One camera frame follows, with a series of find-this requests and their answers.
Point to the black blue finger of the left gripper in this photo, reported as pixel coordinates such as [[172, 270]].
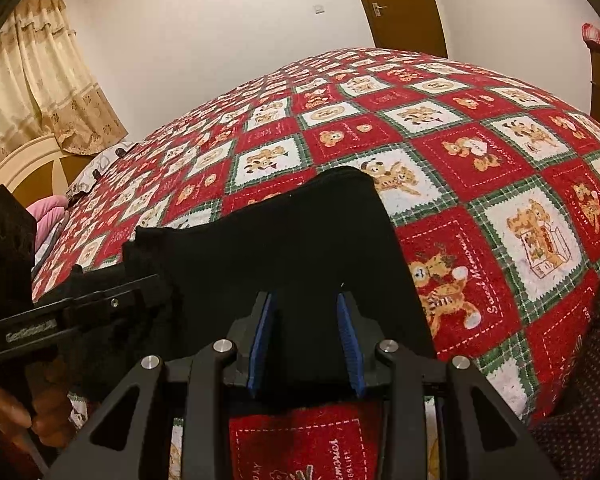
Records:
[[130, 289]]

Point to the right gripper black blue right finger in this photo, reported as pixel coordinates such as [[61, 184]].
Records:
[[436, 413]]

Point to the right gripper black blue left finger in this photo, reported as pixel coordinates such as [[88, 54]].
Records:
[[129, 436]]

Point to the black knit pants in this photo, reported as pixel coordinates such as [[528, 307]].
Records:
[[303, 247]]

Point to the person left hand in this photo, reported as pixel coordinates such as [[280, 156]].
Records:
[[49, 418]]

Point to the dark dotted garment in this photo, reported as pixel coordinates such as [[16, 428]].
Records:
[[570, 438]]

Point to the pink folded blanket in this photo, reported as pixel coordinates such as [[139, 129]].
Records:
[[48, 212]]

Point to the grey patterned pillow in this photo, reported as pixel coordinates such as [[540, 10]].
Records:
[[97, 168]]

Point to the cream wooden headboard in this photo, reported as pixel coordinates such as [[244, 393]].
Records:
[[40, 168]]

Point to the beige patterned curtain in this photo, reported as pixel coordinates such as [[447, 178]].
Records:
[[46, 86]]

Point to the red patchwork bear bedspread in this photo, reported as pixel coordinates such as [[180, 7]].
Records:
[[492, 185]]

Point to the brown wooden door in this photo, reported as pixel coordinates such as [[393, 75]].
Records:
[[407, 25]]

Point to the red item on dresser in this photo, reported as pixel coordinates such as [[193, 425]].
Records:
[[591, 36]]

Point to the silver door handle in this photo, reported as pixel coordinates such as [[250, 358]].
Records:
[[377, 8]]

